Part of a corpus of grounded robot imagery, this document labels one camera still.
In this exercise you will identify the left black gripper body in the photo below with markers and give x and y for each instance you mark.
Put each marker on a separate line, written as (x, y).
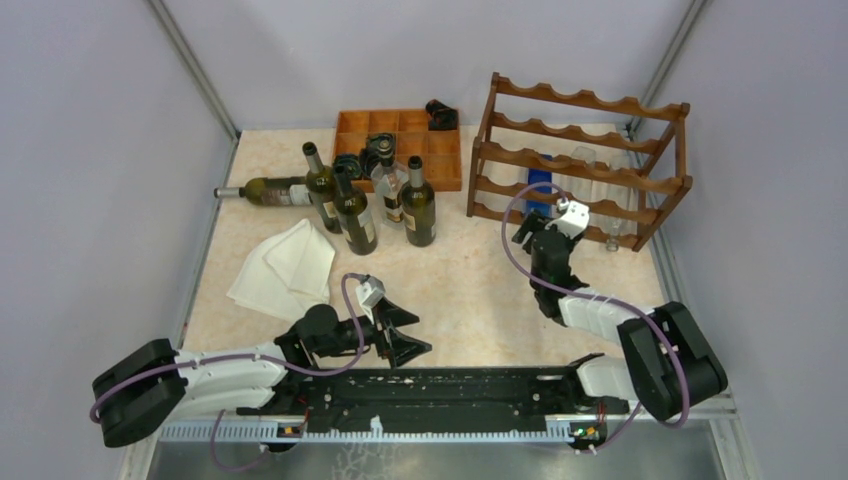
(384, 348)

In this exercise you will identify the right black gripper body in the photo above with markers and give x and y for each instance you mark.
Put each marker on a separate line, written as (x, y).
(533, 223)

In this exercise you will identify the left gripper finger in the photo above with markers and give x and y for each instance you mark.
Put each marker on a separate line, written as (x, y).
(403, 349)
(391, 315)

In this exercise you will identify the clear glass bottle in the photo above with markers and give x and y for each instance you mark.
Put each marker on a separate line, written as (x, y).
(579, 188)
(623, 197)

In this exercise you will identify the clear glass bottle front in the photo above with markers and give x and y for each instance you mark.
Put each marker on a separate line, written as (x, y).
(579, 188)

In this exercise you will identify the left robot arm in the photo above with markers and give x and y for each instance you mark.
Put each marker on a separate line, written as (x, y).
(157, 383)

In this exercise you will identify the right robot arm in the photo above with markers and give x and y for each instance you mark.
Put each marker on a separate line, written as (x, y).
(667, 362)

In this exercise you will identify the wooden wine rack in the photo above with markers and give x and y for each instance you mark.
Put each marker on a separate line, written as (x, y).
(659, 185)

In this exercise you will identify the standing green bottle right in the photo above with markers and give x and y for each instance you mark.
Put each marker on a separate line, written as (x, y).
(418, 205)

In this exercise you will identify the standing green bottle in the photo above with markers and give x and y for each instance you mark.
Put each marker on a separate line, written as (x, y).
(320, 183)
(418, 205)
(353, 212)

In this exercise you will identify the standing green bottle front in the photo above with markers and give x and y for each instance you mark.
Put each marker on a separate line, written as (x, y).
(353, 212)

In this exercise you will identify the small clear labelled bottle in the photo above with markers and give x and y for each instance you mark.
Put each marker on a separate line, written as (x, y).
(388, 178)

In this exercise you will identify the standing green bottle left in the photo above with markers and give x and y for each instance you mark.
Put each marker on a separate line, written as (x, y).
(320, 183)

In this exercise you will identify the lying green wine bottle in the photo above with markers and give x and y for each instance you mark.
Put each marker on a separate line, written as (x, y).
(269, 192)

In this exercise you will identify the white folded cloth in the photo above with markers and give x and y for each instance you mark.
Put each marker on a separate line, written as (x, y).
(286, 274)

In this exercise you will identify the wooden compartment tray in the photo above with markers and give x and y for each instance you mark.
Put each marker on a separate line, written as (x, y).
(441, 151)

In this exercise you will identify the black part behind tray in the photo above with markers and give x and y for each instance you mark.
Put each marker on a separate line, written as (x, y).
(441, 117)

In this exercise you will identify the black part in tray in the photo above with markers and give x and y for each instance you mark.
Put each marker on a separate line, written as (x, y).
(377, 146)

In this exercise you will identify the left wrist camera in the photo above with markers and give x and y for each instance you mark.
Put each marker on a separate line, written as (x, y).
(369, 292)

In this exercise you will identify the white cable duct strip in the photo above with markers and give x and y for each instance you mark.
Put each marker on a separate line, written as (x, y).
(555, 431)

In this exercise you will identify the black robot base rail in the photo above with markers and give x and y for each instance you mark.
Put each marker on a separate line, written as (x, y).
(436, 400)

